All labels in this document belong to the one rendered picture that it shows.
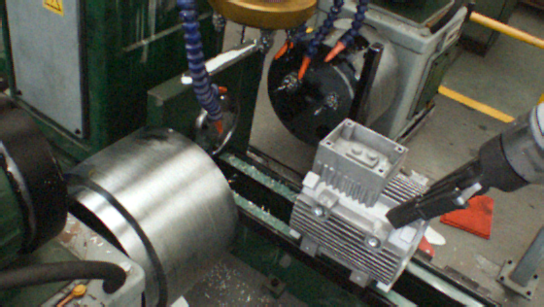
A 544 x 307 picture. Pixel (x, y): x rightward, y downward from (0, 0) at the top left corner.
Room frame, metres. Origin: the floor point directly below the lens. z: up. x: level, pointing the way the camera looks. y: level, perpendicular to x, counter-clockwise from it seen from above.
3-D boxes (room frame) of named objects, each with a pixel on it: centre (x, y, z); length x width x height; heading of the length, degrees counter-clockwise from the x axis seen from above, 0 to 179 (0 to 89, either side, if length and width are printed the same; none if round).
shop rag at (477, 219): (1.07, -0.52, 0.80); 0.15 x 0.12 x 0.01; 165
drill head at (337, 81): (1.16, -0.14, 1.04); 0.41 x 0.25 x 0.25; 152
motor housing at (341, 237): (0.75, -0.20, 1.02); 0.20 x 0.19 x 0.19; 63
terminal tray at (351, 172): (0.77, -0.16, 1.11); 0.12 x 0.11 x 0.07; 63
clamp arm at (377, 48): (0.93, -0.16, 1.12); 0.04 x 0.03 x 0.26; 62
